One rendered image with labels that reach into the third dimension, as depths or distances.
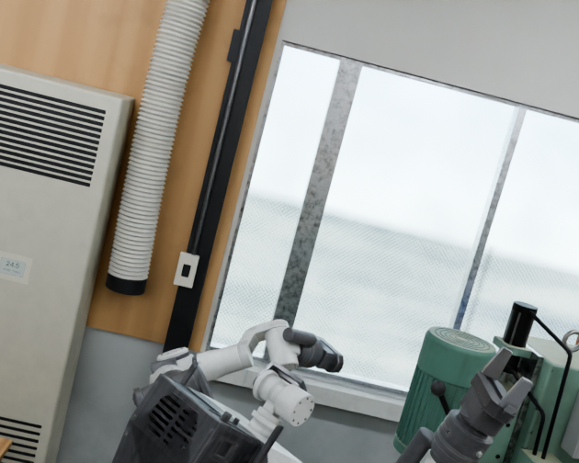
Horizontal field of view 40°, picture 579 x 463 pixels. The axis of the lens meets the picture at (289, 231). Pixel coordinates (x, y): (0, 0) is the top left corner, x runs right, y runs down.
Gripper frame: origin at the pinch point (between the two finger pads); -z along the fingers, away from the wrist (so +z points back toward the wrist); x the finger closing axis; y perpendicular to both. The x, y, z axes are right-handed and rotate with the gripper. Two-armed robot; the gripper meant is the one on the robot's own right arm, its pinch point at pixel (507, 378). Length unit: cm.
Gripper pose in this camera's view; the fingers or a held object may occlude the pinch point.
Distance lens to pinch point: 144.3
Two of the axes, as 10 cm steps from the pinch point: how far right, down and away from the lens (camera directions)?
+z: -5.0, 8.2, 2.7
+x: -0.6, -3.4, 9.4
